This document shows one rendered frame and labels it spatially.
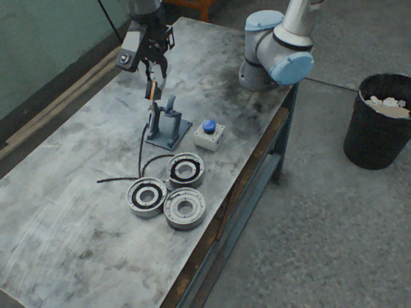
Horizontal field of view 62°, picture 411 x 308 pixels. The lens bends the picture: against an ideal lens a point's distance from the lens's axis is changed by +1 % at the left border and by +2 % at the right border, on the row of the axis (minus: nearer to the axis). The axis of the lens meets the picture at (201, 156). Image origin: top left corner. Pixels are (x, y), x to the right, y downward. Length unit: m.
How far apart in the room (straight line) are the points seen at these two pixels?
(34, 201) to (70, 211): 0.11
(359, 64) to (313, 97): 0.51
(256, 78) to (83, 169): 0.62
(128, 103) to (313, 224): 1.10
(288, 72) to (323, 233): 1.01
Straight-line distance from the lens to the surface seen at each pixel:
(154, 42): 0.83
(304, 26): 0.98
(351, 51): 2.93
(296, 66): 1.00
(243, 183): 1.23
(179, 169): 0.94
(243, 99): 1.16
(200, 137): 0.98
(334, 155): 2.11
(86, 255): 0.90
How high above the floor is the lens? 1.56
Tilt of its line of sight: 50 degrees down
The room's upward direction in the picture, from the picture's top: 6 degrees counter-clockwise
